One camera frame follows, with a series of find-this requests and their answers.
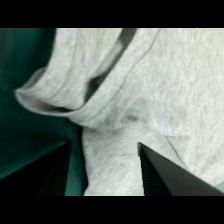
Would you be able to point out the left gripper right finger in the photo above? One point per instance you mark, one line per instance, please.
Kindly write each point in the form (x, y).
(170, 180)

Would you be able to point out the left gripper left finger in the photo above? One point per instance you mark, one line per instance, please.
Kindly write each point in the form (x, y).
(36, 176)

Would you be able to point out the grey T-shirt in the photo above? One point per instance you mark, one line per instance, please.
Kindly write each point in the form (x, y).
(160, 86)

